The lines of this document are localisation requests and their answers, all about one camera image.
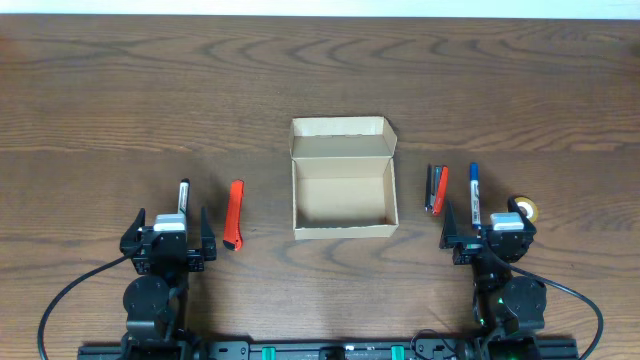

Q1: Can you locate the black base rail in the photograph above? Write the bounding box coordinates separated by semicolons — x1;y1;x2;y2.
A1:
77;337;579;360

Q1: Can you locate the black whiteboard marker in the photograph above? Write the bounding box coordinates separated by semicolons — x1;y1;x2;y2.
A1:
178;178;190;216

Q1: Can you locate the blue whiteboard marker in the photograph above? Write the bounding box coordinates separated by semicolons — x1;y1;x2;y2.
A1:
469;162;481;229

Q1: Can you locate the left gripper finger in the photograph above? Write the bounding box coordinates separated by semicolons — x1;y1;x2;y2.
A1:
119;208;146;253
200;207;217;261

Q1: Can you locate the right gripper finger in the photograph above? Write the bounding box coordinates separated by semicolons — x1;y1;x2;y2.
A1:
439;200;466;249
507;195;537;235

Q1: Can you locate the orange utility knife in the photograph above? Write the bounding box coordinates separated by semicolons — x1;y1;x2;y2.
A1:
223;180;244;251

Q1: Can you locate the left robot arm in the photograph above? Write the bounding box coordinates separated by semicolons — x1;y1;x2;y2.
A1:
119;205;217;359

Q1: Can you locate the red stapler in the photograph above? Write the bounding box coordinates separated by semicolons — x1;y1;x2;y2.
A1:
425;165;449;216

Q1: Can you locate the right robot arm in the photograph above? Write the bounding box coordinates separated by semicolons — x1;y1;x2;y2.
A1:
439;197;547;359

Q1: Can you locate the open cardboard box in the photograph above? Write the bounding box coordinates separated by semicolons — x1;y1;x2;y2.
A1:
289;116;399;240

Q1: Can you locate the yellow tape roll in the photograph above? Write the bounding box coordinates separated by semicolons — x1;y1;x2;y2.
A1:
515;196;539;223

